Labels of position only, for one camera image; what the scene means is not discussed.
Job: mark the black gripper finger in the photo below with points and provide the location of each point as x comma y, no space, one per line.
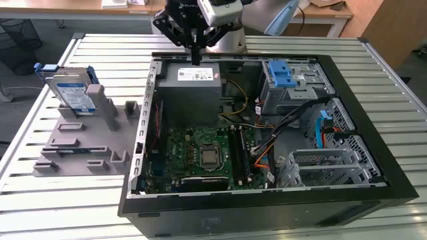
216,35
167,25

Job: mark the hard disk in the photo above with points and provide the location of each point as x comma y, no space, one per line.
71,95

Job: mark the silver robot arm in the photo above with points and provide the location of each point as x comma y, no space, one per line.
229,37

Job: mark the metal disk bay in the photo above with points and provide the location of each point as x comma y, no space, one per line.
320,167

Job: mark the small printed white box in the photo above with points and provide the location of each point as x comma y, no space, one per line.
137,2

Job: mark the blue plastic drive latch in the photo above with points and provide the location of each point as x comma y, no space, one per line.
280,75

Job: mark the grey power supply unit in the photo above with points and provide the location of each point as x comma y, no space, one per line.
189,100

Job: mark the metal optical drive cage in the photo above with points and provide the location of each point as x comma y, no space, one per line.
293,95

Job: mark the brown cardboard piece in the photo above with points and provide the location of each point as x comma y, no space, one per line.
324,3

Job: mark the black CPU socket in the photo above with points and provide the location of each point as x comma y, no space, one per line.
209,145

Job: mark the black mesh waste bin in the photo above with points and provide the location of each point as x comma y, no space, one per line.
20,50

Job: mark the black RAM slot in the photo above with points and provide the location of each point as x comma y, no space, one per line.
235,155

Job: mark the dark RAM stick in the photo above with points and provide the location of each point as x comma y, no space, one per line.
245,155

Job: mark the silver CPU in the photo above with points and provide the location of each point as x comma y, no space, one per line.
209,158

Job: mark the grey parts rack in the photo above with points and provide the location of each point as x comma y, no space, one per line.
87,140

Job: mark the wooden cabinet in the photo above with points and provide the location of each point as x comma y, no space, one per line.
393,30

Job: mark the green motherboard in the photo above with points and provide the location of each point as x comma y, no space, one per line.
187,172

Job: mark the blue RAM stick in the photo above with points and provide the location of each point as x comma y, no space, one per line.
73,150

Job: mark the black graphics card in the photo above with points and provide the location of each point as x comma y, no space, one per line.
203,183

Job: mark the black PC case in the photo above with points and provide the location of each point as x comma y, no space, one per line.
233,215

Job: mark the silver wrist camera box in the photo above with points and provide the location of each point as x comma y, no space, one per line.
223,12

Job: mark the wooden desk white frame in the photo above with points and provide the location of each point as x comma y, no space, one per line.
315,15
83,11

